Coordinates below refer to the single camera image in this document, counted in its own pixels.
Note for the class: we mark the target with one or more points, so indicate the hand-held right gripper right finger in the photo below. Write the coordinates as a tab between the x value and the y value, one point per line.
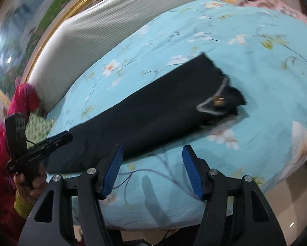
192	170

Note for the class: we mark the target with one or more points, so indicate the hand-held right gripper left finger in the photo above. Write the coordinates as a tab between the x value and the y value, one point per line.
112	170

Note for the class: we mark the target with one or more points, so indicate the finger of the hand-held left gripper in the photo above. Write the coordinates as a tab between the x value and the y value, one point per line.
60	137

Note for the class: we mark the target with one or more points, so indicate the black pants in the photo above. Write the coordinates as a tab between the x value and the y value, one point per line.
148	112

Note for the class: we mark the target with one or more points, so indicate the pink fuzzy sleeve forearm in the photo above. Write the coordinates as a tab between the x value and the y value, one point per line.
5	158

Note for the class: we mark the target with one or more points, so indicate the person's left hand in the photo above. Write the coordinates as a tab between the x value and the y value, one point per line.
31	184

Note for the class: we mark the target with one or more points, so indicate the green patterned pillow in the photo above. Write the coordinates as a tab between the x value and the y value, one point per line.
38	129

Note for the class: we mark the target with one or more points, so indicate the light blue floral bed sheet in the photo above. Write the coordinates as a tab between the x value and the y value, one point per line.
194	82

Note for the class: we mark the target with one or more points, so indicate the white ribbed headboard cushion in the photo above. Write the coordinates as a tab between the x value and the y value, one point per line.
97	33

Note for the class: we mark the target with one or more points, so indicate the pink floral cloth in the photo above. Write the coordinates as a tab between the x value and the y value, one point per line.
266	3

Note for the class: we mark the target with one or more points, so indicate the landscape wall painting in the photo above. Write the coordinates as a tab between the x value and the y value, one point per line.
22	28

